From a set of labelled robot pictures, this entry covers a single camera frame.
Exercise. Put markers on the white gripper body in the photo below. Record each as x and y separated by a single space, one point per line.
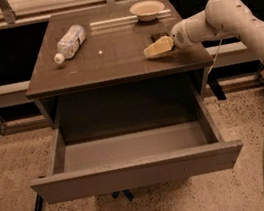
179 36

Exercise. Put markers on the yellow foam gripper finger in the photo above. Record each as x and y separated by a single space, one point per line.
162 45

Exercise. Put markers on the dark grey drawer cabinet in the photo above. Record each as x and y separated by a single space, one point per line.
110 87

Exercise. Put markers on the open grey top drawer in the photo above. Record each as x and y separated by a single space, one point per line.
135 160

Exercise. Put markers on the white paper bowl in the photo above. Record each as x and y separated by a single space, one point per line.
147 10

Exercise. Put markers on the grey metal railing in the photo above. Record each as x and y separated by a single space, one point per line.
228 54

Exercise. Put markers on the clear plastic water bottle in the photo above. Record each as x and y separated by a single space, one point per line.
70 43

